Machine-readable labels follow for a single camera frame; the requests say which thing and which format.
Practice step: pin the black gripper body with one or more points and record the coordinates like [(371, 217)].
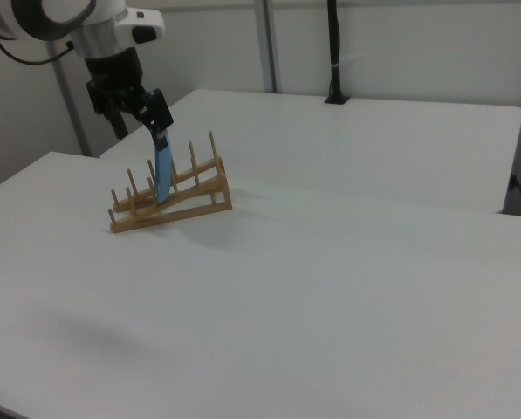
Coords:
[(116, 74)]

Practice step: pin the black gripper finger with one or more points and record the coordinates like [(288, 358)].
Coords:
[(157, 111), (119, 125)]

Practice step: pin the blue plastic plate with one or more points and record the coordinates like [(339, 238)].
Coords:
[(163, 174)]

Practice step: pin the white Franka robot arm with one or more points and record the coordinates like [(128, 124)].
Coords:
[(98, 30)]

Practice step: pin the wooden plate rack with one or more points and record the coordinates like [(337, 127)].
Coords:
[(181, 205)]

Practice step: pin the grey metal frame post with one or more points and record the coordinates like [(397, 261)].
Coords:
[(269, 43), (72, 109)]

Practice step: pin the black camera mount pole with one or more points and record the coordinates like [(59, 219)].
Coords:
[(335, 52)]

